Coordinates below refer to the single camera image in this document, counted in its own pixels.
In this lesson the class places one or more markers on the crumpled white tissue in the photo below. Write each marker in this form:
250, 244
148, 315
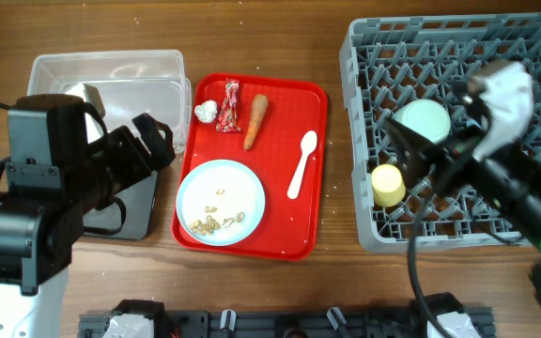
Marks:
207, 111

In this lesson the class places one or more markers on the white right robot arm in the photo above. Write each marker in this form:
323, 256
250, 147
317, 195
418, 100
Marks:
521, 206

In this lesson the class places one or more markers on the grey dishwasher rack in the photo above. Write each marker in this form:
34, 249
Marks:
386, 63

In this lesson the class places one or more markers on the red candy wrapper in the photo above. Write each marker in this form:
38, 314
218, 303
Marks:
227, 117

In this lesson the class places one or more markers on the orange carrot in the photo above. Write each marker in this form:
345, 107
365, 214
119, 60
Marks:
258, 109

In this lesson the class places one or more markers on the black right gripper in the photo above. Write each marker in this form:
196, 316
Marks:
426, 153

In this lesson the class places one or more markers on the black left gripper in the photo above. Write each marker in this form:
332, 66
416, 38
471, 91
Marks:
139, 163

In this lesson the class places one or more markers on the clear plastic bin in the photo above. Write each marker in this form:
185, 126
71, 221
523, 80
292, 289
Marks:
129, 83

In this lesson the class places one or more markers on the yellow plastic cup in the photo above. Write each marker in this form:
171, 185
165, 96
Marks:
387, 185

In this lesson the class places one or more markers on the black bin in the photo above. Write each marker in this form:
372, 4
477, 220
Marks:
139, 201

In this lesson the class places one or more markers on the light blue plate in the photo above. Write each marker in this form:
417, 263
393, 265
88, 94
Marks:
234, 177

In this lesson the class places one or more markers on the white plastic spoon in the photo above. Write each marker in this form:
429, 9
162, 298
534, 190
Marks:
308, 145

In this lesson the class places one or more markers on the red plastic tray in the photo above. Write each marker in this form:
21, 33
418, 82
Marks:
288, 230

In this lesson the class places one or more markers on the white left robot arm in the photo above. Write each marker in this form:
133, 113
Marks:
55, 176

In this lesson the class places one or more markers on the peanut scraps on plate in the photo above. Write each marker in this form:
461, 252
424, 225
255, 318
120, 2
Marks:
214, 211

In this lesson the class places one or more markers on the mint green bowl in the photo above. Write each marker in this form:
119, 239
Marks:
426, 117

